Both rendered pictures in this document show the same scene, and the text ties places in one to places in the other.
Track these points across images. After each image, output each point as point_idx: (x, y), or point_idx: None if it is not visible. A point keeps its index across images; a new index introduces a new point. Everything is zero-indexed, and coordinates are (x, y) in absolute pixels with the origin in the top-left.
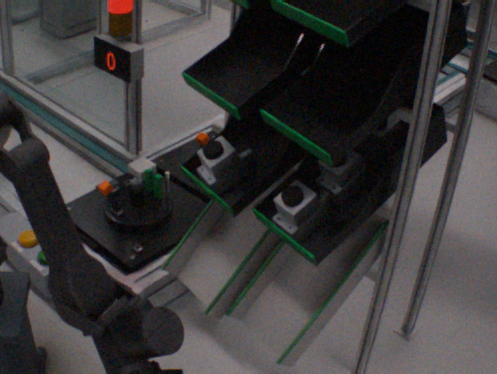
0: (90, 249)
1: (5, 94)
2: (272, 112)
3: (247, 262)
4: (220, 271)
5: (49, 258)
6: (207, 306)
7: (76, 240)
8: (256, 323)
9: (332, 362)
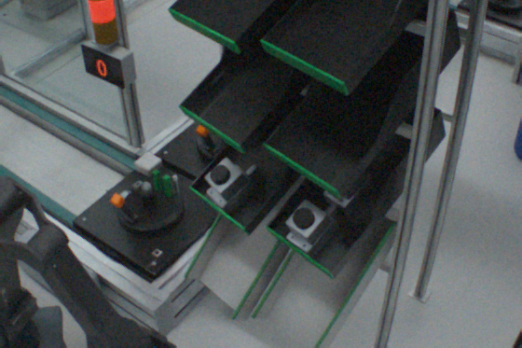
0: (112, 259)
1: (10, 178)
2: (275, 143)
3: (266, 268)
4: (240, 273)
5: (85, 327)
6: (232, 307)
7: (108, 308)
8: (281, 320)
9: (354, 336)
